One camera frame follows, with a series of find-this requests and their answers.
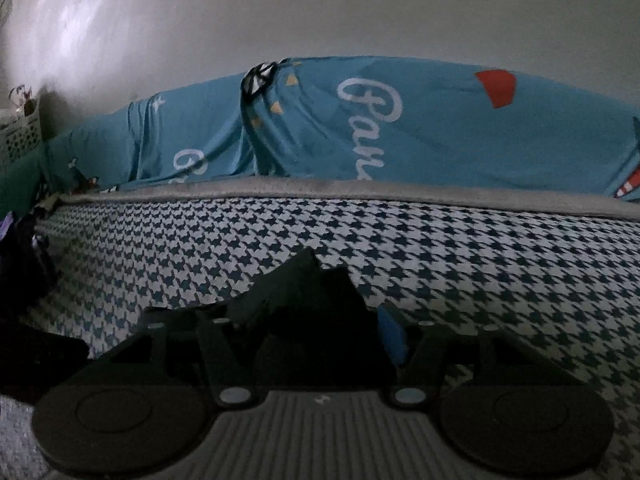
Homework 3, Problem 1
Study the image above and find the white perforated basket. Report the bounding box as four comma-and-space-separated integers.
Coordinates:
0, 100, 44, 167

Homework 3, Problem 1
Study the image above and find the dark garment with ribbed cuff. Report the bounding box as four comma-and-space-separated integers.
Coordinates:
0, 215, 58, 311

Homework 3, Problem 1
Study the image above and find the dark teal cloth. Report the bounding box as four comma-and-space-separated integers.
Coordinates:
0, 157, 51, 217

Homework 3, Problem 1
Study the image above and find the blue printed bed sheet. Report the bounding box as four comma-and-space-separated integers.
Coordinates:
45, 56, 640, 204

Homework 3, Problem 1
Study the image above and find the houndstooth blanket with grey edge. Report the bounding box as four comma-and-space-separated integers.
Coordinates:
0, 177, 640, 480

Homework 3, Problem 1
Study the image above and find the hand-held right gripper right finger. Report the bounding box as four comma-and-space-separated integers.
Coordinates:
377, 306, 576, 407

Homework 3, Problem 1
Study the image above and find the black garment with red print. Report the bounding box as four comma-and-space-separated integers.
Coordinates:
0, 247, 383, 403

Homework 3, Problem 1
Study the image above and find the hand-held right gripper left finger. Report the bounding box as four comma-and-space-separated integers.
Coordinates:
105, 317, 261, 407

